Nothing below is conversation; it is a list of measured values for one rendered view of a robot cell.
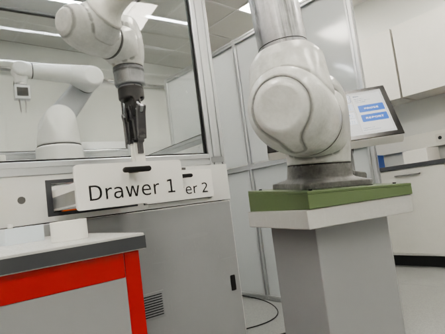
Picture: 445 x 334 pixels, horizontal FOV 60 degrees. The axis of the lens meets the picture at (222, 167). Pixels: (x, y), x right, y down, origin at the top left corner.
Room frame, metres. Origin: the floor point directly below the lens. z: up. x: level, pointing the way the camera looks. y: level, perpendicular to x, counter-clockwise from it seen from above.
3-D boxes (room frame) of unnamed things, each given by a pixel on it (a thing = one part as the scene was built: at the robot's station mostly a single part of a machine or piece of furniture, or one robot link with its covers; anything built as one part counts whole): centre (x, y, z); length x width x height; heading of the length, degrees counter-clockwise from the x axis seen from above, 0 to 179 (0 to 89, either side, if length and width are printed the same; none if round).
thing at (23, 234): (0.95, 0.52, 0.78); 0.12 x 0.08 x 0.04; 42
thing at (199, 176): (1.45, 0.17, 0.87); 0.29 x 0.02 x 0.11; 126
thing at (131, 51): (1.11, 0.25, 1.30); 0.13 x 0.11 x 0.16; 155
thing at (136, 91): (1.12, 0.24, 1.12); 0.08 x 0.07 x 0.09; 36
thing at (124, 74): (1.12, 0.24, 1.19); 0.09 x 0.09 x 0.06
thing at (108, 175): (1.00, 0.24, 0.87); 0.29 x 0.02 x 0.11; 126
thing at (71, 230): (0.79, 0.32, 0.78); 0.07 x 0.07 x 0.04
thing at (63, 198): (1.17, 0.36, 0.86); 0.40 x 0.26 x 0.06; 36
